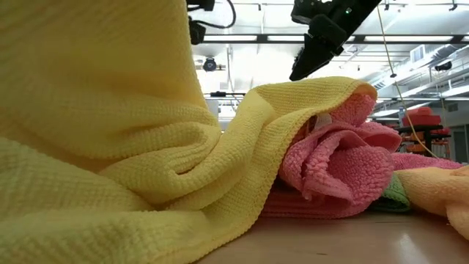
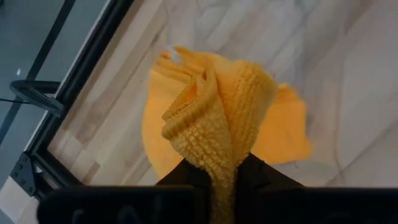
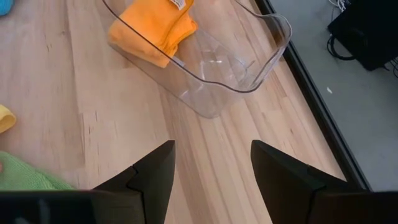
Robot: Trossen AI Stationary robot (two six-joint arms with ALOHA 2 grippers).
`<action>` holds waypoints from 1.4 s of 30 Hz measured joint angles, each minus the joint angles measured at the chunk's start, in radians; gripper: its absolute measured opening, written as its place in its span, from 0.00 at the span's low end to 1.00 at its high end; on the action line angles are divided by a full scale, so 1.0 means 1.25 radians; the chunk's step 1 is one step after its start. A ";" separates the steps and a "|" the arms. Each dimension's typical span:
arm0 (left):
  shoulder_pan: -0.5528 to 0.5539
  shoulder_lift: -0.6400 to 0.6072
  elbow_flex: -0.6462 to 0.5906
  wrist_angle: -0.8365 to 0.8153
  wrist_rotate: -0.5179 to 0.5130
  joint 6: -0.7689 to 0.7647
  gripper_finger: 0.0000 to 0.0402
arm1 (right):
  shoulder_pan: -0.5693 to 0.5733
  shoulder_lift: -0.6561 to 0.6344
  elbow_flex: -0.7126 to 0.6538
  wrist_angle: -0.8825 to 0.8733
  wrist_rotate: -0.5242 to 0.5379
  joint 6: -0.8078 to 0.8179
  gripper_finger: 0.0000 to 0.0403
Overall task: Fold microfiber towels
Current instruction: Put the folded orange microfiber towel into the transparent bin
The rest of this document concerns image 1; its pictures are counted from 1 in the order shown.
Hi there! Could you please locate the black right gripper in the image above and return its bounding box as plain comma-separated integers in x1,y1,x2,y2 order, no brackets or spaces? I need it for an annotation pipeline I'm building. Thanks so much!
289,13,348,81

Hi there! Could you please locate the pink microfiber towel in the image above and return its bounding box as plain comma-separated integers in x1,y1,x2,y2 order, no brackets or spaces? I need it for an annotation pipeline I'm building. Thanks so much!
391,153,463,172
262,93,402,220

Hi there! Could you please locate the orange microfiber towel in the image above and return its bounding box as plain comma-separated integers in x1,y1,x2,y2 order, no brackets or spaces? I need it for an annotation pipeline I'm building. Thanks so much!
395,166,469,241

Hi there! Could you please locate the yellow microfiber towel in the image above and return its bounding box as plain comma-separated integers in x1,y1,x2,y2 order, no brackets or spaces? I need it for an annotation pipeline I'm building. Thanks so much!
0,0,378,264

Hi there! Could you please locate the green microfiber towel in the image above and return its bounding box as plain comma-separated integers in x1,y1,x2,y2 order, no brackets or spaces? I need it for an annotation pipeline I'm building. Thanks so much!
369,174,411,213

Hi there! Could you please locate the black overhead crossbar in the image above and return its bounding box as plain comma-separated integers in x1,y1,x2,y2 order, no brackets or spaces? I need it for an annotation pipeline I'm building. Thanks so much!
203,33,469,45

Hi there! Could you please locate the round black ceiling device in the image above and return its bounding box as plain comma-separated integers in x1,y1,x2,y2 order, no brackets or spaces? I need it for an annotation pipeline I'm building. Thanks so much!
203,56,218,73

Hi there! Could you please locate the red stacked toolbox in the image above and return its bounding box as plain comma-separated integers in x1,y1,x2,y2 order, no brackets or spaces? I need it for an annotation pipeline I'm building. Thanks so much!
402,106,452,139

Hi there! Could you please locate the black rack with orange items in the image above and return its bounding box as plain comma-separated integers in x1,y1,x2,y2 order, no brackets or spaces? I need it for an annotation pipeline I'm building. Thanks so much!
395,124,452,157

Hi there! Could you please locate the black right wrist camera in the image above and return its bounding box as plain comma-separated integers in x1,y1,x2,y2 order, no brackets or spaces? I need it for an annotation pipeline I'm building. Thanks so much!
291,0,323,26

